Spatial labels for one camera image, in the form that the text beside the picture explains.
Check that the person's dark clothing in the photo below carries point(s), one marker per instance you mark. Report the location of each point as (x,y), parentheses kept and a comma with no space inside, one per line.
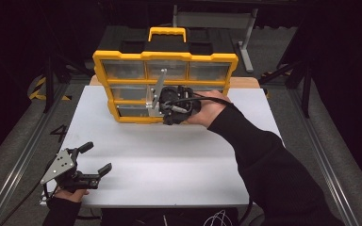
(157,217)

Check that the grey metal stand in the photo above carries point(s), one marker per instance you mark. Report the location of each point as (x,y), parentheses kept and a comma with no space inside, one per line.
(246,40)

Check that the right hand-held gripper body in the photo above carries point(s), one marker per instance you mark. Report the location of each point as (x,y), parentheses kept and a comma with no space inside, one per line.
(177,94)

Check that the yellow black drawer organizer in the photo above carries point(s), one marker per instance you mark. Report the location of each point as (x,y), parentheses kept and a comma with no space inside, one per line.
(166,56)

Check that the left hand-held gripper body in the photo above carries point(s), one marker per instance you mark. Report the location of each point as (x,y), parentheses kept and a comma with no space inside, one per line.
(59,166)

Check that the black tripod stand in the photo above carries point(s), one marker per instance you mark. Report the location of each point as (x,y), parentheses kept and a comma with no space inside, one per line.
(48,84)
(306,88)

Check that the person's left hand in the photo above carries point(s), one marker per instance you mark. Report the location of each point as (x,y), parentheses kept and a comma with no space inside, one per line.
(70,196)

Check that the aluminium floor rail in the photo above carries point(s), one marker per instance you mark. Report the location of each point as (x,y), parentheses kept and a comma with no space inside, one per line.
(323,150)
(19,163)

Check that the person's right hand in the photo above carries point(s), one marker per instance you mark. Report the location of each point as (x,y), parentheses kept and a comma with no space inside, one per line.
(210,109)

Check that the yellow black floor tape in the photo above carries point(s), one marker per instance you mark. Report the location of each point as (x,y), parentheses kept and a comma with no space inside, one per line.
(37,91)

